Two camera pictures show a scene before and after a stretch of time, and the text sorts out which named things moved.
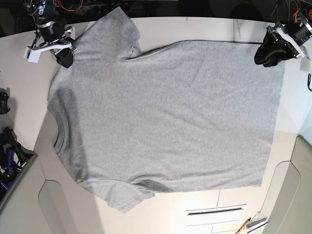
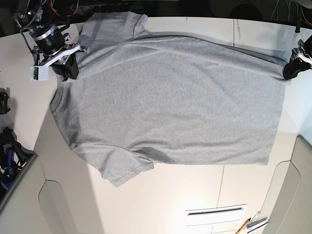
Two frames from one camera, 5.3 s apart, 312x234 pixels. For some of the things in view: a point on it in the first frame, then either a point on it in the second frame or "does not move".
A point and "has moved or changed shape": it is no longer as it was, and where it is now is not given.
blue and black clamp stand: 13,155 does not move
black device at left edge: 5,94 does not move
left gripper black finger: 271,51 -> 293,67
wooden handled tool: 243,227 does not move
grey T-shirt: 127,125 has moved or changed shape
